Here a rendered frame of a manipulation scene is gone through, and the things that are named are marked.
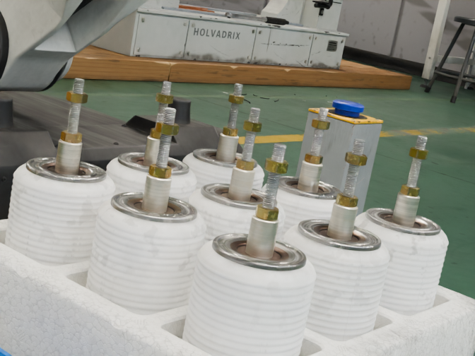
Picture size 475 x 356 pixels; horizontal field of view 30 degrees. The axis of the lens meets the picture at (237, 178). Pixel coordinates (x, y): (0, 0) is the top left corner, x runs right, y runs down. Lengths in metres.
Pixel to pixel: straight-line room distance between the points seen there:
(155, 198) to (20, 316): 0.16
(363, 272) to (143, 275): 0.19
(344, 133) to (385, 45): 5.44
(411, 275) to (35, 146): 0.56
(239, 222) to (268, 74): 3.21
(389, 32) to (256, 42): 2.60
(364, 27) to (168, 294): 5.92
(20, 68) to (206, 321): 0.81
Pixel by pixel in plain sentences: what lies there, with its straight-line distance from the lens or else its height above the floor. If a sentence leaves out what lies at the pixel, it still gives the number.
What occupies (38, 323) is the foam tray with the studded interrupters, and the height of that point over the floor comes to 0.14.
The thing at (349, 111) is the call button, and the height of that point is 0.32.
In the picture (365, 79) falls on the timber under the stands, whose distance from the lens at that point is 4.71.
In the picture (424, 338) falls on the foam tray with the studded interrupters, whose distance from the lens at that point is 0.84.
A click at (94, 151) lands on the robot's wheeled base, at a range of 1.26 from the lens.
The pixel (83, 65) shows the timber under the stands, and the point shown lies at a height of 0.05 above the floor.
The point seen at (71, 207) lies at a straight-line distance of 0.82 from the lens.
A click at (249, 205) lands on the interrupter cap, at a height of 0.25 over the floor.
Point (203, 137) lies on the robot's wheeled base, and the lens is 1.43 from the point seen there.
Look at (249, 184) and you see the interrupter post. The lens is 0.85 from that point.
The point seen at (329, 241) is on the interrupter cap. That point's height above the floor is 0.25.
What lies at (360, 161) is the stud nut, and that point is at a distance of 0.78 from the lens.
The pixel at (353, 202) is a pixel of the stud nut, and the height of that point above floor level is 0.29.
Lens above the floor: 0.46
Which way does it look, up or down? 13 degrees down
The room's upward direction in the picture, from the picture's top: 11 degrees clockwise
